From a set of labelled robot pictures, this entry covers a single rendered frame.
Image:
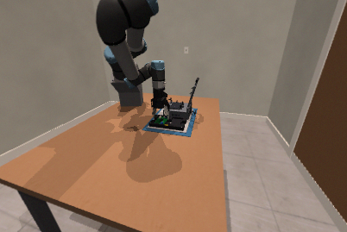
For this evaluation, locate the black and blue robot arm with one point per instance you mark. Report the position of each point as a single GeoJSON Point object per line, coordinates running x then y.
{"type": "Point", "coordinates": [113, 17]}

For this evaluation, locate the green circuit board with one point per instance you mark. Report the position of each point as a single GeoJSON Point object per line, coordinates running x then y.
{"type": "Point", "coordinates": [161, 120]}

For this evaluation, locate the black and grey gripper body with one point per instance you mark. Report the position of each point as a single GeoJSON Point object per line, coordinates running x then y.
{"type": "Point", "coordinates": [157, 101]}

